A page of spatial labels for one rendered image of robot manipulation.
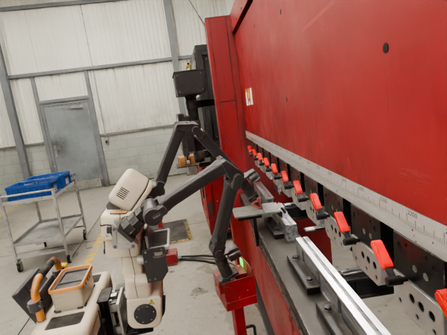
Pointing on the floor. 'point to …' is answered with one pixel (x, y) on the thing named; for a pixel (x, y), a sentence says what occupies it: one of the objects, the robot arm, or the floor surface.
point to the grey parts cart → (46, 230)
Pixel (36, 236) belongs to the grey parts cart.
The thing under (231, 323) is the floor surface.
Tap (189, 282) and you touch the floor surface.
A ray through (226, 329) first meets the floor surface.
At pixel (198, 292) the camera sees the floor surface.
